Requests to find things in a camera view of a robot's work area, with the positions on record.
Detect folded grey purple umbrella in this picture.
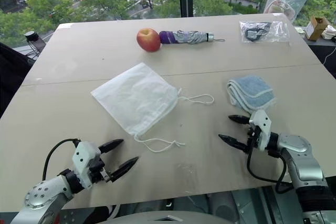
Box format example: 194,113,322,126
159,30,226,45

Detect clear bag with black item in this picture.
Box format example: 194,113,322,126
239,20,290,44

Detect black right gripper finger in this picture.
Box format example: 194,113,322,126
228,115,250,125
218,134,249,154

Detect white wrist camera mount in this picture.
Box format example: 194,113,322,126
248,109,272,152
72,142,102,189

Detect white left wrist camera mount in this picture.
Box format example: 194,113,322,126
72,142,102,189

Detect white crumpled cloth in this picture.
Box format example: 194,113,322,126
322,24,336,40

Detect grey rounded robot housing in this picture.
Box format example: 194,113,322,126
131,209,214,224

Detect black sensor on stand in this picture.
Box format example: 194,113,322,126
24,31,47,55

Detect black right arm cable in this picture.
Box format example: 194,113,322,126
246,145,295,194

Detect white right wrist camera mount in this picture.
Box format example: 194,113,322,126
248,109,272,152

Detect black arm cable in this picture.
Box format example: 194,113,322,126
41,137,81,182
246,145,295,194

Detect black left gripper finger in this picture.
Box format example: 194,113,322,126
98,138,124,154
109,156,140,182

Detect small cardboard box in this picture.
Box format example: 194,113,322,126
305,16,330,40

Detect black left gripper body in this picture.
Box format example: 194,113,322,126
88,156,114,185

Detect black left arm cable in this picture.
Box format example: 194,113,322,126
41,137,81,182

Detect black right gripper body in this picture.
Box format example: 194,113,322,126
245,123,262,154

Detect black side table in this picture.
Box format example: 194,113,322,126
301,36,336,79

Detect red apple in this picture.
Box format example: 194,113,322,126
136,28,161,52

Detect folded blue towel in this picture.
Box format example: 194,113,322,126
226,75,278,111

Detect black fabric object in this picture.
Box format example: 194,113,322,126
0,42,36,119

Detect white drawstring bag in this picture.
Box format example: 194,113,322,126
90,62,215,154

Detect large clear zip bag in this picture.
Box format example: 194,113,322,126
263,0,309,23

